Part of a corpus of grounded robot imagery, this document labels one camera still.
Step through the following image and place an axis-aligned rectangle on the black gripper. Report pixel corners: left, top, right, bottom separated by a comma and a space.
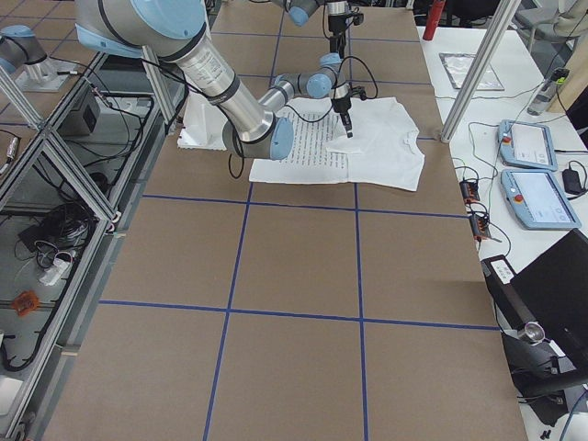
327, 14, 349, 58
333, 96, 353, 138

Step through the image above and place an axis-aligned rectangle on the white long-sleeve printed shirt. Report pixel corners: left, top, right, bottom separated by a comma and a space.
249, 97, 424, 191

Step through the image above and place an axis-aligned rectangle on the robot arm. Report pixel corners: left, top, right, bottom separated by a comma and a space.
272, 0, 354, 58
75, 1, 353, 160

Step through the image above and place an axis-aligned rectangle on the red cylinder bottle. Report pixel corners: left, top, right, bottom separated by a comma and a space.
423, 0, 446, 41

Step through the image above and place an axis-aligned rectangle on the black framed white board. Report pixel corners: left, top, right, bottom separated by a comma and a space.
438, 52, 504, 91

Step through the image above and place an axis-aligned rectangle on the blue teach pendant far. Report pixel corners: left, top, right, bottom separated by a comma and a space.
498, 119, 558, 171

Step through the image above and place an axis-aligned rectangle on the blue teach pendant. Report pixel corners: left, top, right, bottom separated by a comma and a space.
498, 119, 558, 171
501, 169, 582, 231

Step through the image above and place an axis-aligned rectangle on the blue teach pendant near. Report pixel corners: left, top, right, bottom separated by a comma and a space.
501, 169, 582, 231

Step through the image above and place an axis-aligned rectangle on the black power adapter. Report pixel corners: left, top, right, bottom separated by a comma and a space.
562, 168, 584, 196

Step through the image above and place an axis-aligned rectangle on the black laptop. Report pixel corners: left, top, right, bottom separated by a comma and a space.
481, 228, 588, 428

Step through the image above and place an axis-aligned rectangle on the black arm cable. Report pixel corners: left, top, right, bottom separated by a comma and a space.
228, 55, 382, 180

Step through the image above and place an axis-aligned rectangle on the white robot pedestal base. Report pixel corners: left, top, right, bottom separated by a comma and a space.
177, 92, 227, 151

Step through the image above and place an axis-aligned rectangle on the grey aluminium frame post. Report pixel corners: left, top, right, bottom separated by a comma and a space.
440, 0, 521, 143

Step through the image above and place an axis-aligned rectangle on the aluminium frame rack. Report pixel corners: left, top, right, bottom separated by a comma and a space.
1, 54, 186, 440

